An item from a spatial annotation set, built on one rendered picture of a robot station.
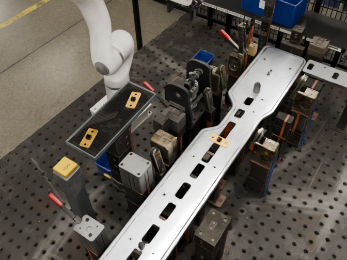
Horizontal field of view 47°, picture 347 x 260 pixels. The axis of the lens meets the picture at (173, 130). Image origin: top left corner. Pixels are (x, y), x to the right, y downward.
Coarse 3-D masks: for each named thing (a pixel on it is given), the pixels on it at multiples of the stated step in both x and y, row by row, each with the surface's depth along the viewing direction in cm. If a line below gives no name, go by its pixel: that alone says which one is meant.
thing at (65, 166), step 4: (60, 160) 135; (64, 160) 135; (68, 160) 135; (60, 164) 134; (64, 164) 134; (68, 164) 134; (72, 164) 134; (76, 164) 134; (56, 168) 133; (60, 168) 133; (64, 168) 133; (68, 168) 133; (72, 168) 133; (60, 172) 132; (64, 172) 132; (68, 172) 132; (64, 176) 132
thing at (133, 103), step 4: (132, 92) 155; (136, 92) 155; (132, 96) 152; (136, 96) 154; (128, 100) 152; (132, 100) 152; (136, 100) 152; (128, 104) 151; (132, 104) 151; (136, 104) 151
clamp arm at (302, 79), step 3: (306, 75) 166; (300, 78) 167; (303, 78) 166; (306, 78) 165; (300, 81) 167; (303, 81) 166; (300, 84) 168; (303, 84) 167; (297, 87) 170; (300, 87) 169; (294, 90) 172; (297, 90) 171; (294, 93) 173; (291, 96) 175; (294, 96) 174
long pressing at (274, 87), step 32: (256, 64) 188; (288, 64) 188; (256, 96) 175; (192, 160) 154; (224, 160) 153; (160, 192) 145; (192, 192) 145; (128, 224) 137; (160, 224) 137; (128, 256) 130; (160, 256) 130
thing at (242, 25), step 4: (240, 24) 173; (244, 24) 174; (240, 28) 173; (244, 28) 173; (248, 28) 172; (240, 32) 175; (244, 32) 177; (240, 36) 176; (244, 36) 178; (240, 40) 178; (244, 40) 180; (240, 44) 179; (244, 44) 182; (240, 48) 181; (244, 48) 183; (240, 52) 182
